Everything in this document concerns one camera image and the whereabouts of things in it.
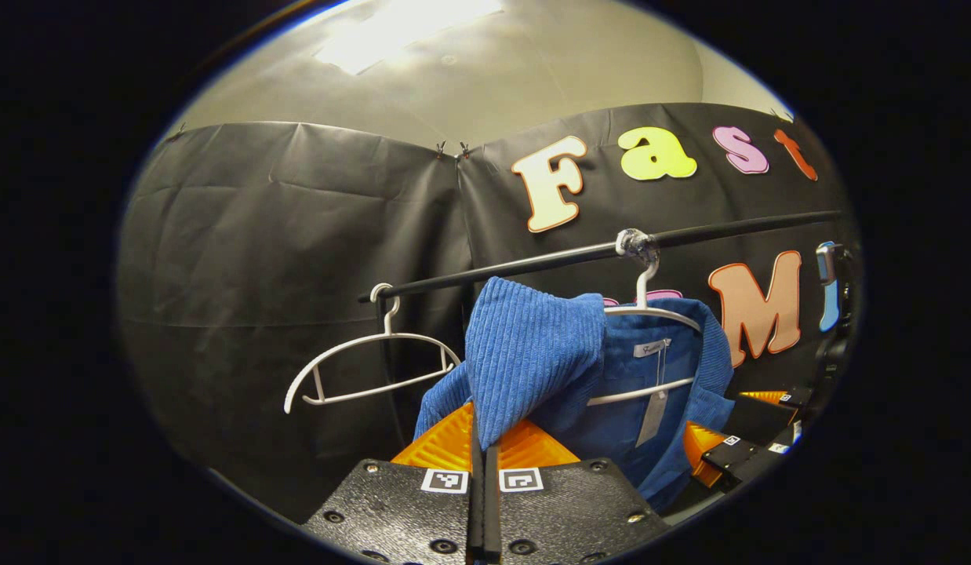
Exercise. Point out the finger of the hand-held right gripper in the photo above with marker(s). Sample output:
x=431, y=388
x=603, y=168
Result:
x=768, y=416
x=748, y=459

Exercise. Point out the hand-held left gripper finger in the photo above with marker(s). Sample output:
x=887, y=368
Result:
x=492, y=510
x=476, y=510

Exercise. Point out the white hanger with taped hook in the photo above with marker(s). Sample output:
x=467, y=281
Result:
x=641, y=245

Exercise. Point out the white plastic hanger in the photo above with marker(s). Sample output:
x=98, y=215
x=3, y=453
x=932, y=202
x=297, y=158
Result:
x=391, y=336

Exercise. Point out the black metal clothes rack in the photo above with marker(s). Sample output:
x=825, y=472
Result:
x=532, y=264

